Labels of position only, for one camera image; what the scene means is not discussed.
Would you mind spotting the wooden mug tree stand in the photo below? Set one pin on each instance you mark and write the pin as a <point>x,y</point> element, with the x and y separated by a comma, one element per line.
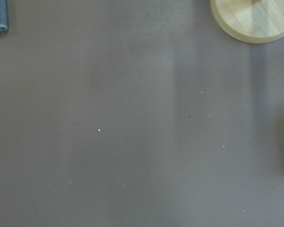
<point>250,21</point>

